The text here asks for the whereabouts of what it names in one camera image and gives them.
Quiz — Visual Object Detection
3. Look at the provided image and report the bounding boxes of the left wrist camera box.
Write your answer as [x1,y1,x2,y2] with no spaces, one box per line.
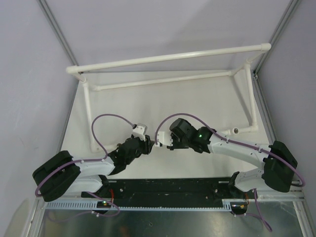
[132,123,148,137]

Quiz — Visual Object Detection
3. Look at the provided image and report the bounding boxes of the white PVC pipe frame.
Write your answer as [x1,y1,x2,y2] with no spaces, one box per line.
[66,43,272,153]

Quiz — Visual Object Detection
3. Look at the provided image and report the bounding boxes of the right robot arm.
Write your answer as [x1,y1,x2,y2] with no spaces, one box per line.
[169,118,297,198]

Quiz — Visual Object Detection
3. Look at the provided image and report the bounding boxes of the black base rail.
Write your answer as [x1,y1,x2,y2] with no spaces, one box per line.
[96,177,254,208]

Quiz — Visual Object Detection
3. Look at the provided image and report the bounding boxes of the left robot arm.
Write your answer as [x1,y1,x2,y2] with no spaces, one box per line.
[32,135,154,202]

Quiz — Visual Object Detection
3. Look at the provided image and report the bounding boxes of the aluminium table frame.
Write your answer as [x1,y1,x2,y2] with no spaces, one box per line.
[27,187,316,237]

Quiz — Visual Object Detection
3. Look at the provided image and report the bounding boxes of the white faucet with chrome knob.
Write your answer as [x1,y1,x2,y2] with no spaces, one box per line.
[155,131,173,147]

